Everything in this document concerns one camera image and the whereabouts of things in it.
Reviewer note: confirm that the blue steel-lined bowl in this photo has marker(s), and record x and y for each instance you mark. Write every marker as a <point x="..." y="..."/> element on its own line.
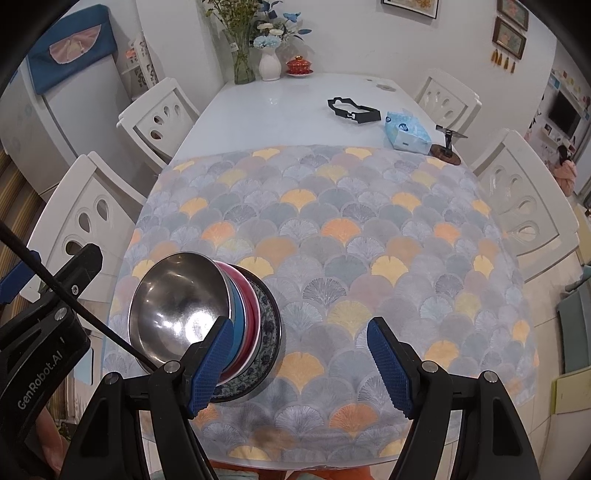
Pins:
<point x="239" y="304"/>

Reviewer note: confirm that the small framed picture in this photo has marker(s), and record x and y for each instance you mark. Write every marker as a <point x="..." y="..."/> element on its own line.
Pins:
<point x="512" y="11"/>
<point x="508" y="37"/>

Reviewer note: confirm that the blue floral ceramic plate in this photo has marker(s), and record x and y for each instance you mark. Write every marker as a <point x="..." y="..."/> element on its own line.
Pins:
<point x="270" y="332"/>

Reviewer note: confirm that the blue refrigerator cover cloth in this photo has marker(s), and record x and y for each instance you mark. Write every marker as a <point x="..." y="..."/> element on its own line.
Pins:
<point x="92" y="50"/>

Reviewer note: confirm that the blue tissue pack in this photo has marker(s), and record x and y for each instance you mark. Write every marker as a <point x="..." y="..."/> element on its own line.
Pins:
<point x="408" y="134"/>

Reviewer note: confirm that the white refrigerator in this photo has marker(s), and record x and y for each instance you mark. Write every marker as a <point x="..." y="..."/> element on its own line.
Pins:
<point x="83" y="120"/>

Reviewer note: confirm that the red steel-lined bowl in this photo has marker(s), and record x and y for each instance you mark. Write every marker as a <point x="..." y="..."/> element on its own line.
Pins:
<point x="251" y="323"/>

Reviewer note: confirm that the wall television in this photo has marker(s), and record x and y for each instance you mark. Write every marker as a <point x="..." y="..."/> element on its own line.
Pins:
<point x="565" y="113"/>

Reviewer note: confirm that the glass vase with green stems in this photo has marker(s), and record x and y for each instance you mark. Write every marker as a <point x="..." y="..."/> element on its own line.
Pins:
<point x="244" y="69"/>

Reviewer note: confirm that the white dining chair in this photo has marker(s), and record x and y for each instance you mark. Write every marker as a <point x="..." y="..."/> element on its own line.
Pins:
<point x="466" y="99"/>
<point x="554" y="207"/>
<point x="60" y="203"/>
<point x="182" y="127"/>

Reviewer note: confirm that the person's left forearm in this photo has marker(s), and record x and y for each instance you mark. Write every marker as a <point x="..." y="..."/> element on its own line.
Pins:
<point x="51" y="443"/>

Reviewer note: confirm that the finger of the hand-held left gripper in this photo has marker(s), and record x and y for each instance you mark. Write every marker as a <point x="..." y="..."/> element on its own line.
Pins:
<point x="69" y="270"/>

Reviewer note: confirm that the fan-pattern table mat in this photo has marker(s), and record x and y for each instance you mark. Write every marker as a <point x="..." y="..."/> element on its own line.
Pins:
<point x="369" y="230"/>

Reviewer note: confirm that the large framed picture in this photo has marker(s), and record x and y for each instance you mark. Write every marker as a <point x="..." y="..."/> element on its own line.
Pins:
<point x="411" y="7"/>

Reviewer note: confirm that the red lidded tea cup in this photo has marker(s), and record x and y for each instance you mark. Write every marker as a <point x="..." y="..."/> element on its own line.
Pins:
<point x="299" y="67"/>

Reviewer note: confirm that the pink steel-lined bowl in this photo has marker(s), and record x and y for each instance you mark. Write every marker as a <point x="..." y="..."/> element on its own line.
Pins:
<point x="175" y="295"/>

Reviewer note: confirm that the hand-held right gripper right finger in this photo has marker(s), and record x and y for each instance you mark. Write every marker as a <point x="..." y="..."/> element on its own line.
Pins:
<point x="388" y="364"/>

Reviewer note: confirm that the yellow tassel ornaments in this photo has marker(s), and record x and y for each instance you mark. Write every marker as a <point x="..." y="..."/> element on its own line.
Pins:
<point x="497" y="56"/>

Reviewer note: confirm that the wooden base phone stand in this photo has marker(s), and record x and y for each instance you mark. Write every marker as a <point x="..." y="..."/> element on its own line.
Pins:
<point x="445" y="154"/>

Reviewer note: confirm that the white vase with flowers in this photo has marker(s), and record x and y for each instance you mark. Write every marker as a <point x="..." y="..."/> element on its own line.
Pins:
<point x="269" y="67"/>

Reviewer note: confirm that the black plastic bracket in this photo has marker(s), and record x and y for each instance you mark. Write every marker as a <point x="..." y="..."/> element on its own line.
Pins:
<point x="369" y="116"/>

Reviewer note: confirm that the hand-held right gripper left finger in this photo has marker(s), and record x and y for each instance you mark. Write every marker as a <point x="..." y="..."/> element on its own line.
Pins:
<point x="212" y="369"/>

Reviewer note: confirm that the white storage rack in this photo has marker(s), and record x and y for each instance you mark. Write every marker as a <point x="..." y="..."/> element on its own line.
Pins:
<point x="141" y="69"/>

